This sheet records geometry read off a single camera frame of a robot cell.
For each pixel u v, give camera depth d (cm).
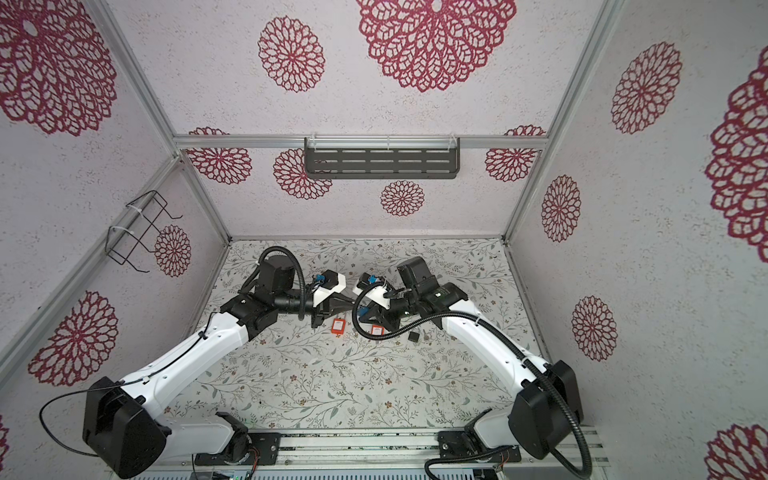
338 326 94
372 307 65
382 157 92
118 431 39
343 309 69
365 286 63
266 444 75
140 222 79
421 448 76
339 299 68
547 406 40
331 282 59
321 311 64
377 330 93
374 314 66
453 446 73
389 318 65
